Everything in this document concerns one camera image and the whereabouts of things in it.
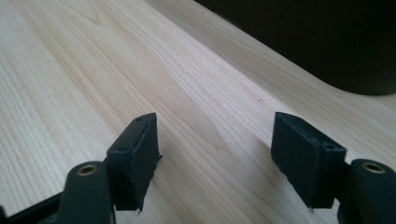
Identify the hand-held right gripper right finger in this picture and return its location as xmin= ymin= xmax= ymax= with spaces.
xmin=270 ymin=111 xmax=347 ymax=210

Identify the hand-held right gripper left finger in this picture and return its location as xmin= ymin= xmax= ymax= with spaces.
xmin=105 ymin=112 xmax=163 ymax=213

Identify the large dark rounded object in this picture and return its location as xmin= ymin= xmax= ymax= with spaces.
xmin=194 ymin=0 xmax=396 ymax=96

